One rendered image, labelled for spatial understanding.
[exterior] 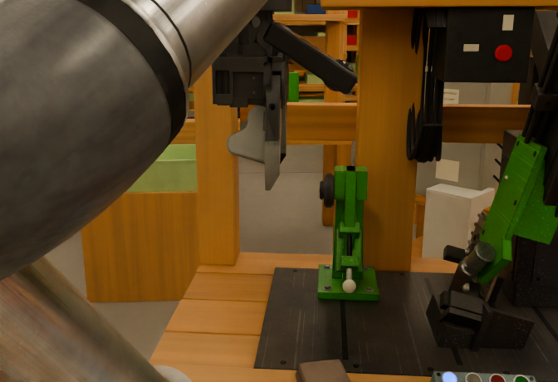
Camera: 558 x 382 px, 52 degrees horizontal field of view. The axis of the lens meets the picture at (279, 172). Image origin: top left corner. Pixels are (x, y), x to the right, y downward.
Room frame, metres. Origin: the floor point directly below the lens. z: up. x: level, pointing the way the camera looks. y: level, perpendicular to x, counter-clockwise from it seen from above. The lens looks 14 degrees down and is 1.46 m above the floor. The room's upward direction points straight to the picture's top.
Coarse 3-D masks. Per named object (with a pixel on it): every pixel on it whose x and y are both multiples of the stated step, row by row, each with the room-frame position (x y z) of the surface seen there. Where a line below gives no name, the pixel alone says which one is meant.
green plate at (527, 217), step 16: (528, 144) 0.97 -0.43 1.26; (512, 160) 1.01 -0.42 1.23; (528, 160) 0.94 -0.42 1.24; (544, 160) 0.92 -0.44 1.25; (512, 176) 0.98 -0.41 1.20; (528, 176) 0.92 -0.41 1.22; (512, 192) 0.96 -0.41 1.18; (528, 192) 0.91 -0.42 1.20; (496, 208) 1.00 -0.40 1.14; (512, 208) 0.93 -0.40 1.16; (528, 208) 0.93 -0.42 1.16; (544, 208) 0.92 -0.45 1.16; (496, 224) 0.97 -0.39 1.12; (512, 224) 0.92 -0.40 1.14; (528, 224) 0.93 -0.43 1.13; (544, 224) 0.92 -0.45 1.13; (496, 240) 0.95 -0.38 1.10; (544, 240) 0.92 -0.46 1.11
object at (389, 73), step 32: (384, 32) 1.31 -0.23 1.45; (384, 64) 1.30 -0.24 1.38; (416, 64) 1.30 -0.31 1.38; (384, 96) 1.30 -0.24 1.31; (416, 96) 1.30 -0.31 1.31; (224, 128) 1.34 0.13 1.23; (384, 128) 1.30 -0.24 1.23; (224, 160) 1.34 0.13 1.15; (384, 160) 1.30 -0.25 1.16; (416, 160) 1.30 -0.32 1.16; (224, 192) 1.34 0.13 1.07; (384, 192) 1.30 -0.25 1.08; (224, 224) 1.34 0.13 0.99; (384, 224) 1.30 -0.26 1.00; (224, 256) 1.34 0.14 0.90; (384, 256) 1.30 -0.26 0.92
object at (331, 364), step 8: (328, 360) 0.83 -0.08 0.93; (336, 360) 0.83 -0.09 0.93; (304, 368) 0.81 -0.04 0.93; (312, 368) 0.81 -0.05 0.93; (320, 368) 0.81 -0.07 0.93; (328, 368) 0.81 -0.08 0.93; (336, 368) 0.81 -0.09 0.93; (344, 368) 0.82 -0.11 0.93; (296, 376) 0.82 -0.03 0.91; (304, 376) 0.79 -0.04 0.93; (312, 376) 0.79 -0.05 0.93; (320, 376) 0.79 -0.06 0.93; (328, 376) 0.79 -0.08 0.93; (336, 376) 0.79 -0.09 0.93; (344, 376) 0.79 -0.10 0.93
